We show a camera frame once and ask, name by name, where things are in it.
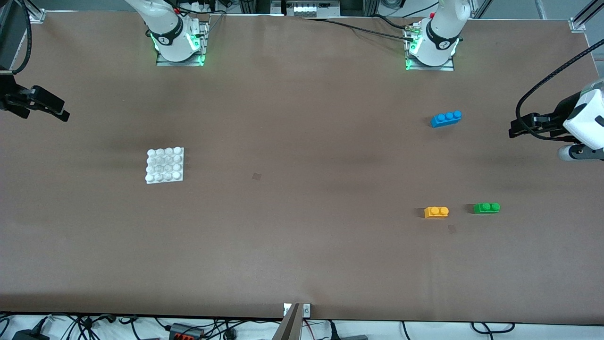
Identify white power strip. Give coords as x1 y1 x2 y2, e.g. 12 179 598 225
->
293 1 341 17

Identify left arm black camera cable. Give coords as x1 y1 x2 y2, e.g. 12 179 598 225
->
516 40 604 124

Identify aluminium frame extrusion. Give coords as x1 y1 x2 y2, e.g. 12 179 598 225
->
573 0 604 25

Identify black looped floor cable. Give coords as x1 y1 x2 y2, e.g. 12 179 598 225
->
471 322 516 334

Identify white studded base plate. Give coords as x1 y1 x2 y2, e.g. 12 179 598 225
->
145 147 185 184

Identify blue three-stud block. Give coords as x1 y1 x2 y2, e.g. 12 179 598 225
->
430 110 462 128

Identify black orange power adapter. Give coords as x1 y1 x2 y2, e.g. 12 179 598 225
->
169 323 204 340

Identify black table cable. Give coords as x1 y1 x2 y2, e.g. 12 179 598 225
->
368 14 416 33
302 17 418 42

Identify grey aluminium post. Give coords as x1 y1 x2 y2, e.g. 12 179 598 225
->
273 303 302 340

